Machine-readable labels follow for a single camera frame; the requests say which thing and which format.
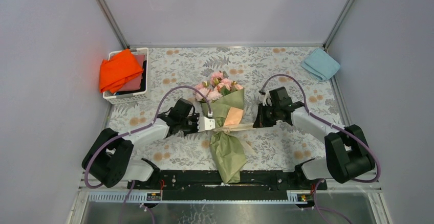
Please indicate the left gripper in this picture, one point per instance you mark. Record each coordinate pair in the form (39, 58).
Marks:
(195, 118)

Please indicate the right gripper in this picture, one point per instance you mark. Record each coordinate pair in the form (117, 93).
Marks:
(260, 120)

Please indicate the peach fake rose stem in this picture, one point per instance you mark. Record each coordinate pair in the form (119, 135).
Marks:
(206, 93)

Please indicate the fake rose stem with bud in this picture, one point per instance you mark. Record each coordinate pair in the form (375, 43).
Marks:
(228, 85)

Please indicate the brown kraft wrapping paper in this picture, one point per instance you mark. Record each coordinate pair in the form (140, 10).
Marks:
(226, 150)

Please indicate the pink fake rose stem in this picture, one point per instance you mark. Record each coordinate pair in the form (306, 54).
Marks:
(216, 78)

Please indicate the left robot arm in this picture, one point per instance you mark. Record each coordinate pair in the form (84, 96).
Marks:
(109, 159)

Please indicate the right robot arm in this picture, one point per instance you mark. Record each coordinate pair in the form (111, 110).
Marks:
(346, 151)

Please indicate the floral patterned table mat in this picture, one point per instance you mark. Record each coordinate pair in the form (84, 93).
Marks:
(173, 71)

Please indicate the white plastic basket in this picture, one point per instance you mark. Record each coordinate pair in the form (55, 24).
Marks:
(139, 94)

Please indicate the light blue cloth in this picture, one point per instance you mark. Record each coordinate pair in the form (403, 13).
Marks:
(321, 65)

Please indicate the orange cloth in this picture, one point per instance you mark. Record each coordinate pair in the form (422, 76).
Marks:
(116, 72)

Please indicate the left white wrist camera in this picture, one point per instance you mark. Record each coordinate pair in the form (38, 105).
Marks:
(205, 123)

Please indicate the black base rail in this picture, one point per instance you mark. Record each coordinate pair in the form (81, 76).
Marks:
(207, 185)

